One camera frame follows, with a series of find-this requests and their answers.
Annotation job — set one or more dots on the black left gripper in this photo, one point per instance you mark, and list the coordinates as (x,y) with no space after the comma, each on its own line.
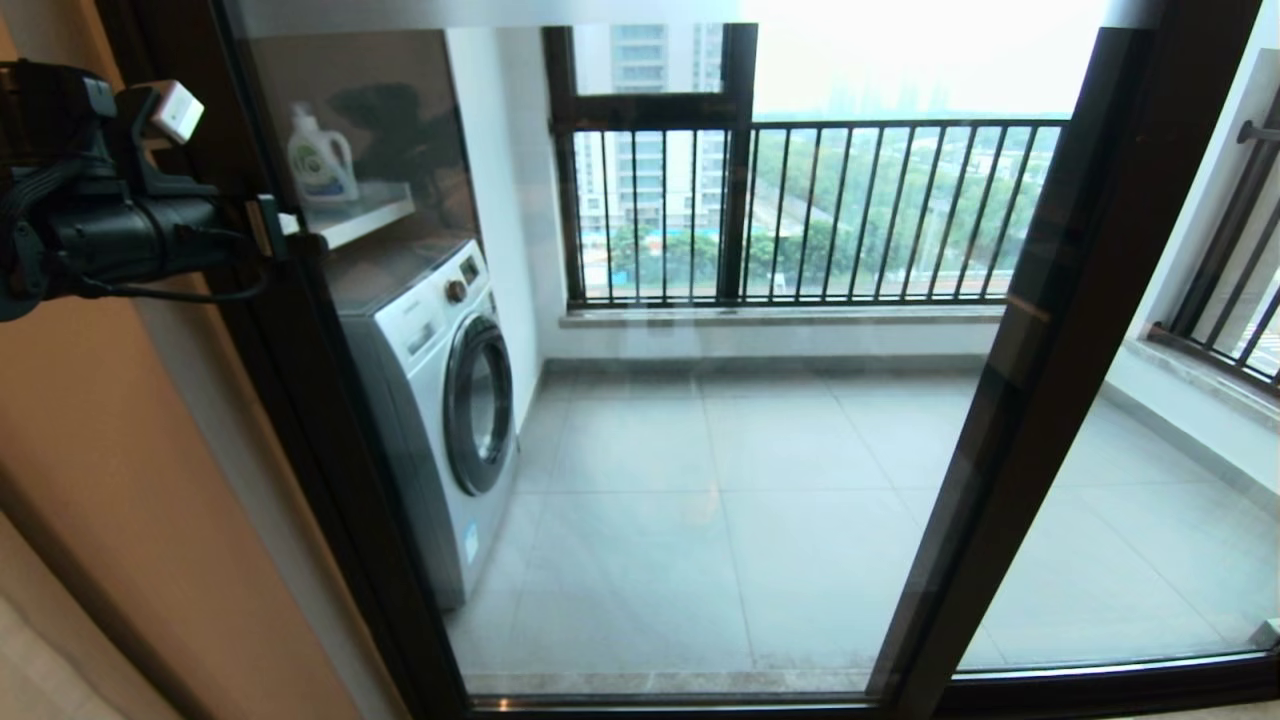
(140,240)

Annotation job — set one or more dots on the white detergent bottle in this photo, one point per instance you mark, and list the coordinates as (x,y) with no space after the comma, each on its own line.
(320,170)

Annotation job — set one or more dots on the white front-load washing machine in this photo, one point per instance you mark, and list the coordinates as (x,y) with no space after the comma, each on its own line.
(430,400)

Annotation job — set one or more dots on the highrise building outside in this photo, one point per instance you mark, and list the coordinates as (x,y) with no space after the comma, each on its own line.
(645,70)

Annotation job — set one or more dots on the long stone window sill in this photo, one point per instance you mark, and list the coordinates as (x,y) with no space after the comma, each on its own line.
(780,317)

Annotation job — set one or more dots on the short stone window sill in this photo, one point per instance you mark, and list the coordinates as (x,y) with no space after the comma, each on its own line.
(1200,383)

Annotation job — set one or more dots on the black side balcony railing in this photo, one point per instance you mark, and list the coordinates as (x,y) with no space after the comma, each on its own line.
(1225,235)

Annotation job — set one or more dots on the dark framed fixed glass door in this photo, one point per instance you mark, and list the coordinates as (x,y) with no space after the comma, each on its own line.
(1180,520)

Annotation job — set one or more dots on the white wall shelf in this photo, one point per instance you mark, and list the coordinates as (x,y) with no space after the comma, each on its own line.
(365,212)

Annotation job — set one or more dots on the sliding glass door, dark frame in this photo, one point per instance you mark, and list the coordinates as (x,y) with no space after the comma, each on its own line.
(290,400)

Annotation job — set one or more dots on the black window frame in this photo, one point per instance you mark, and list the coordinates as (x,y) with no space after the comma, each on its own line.
(737,75)

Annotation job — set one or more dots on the grey metal wall rod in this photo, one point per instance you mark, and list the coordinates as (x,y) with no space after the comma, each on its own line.
(1258,134)

